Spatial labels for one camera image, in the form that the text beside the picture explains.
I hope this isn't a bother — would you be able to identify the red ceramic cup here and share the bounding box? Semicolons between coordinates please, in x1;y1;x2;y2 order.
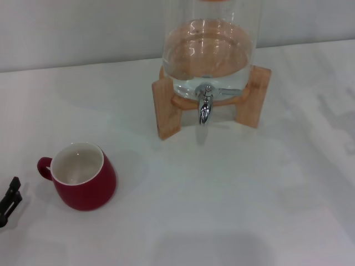
37;142;118;212

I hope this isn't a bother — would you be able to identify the glass water dispenser jar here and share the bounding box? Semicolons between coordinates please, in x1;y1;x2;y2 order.
160;0;263;100

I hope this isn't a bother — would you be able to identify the wooden dispenser stand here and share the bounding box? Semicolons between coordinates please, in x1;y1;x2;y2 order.
151;65;272;140

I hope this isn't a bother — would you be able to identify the chrome faucet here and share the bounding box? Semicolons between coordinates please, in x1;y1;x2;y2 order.
194;82;242;126

